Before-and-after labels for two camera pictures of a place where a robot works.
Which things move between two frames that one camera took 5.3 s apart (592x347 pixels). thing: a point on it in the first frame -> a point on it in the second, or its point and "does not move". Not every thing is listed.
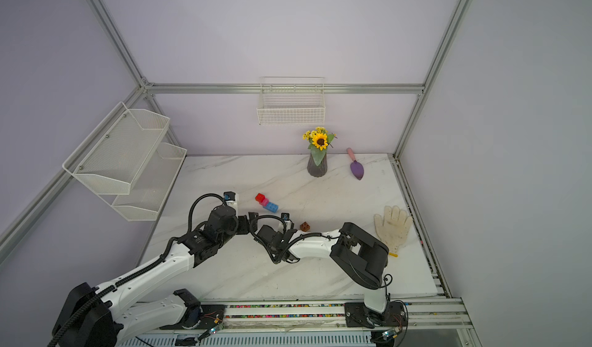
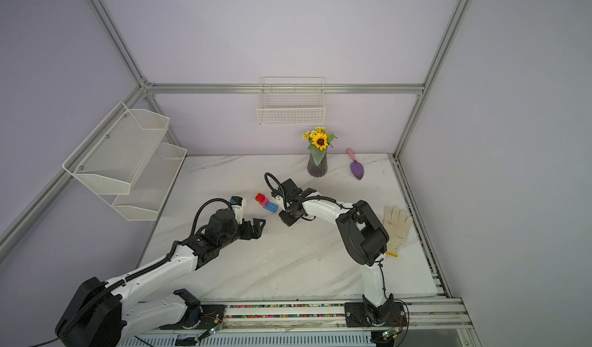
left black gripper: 244,227 does not move
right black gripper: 272,251 -> 290,222
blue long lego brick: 271,207 does not move
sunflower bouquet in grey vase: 319,140 does not move
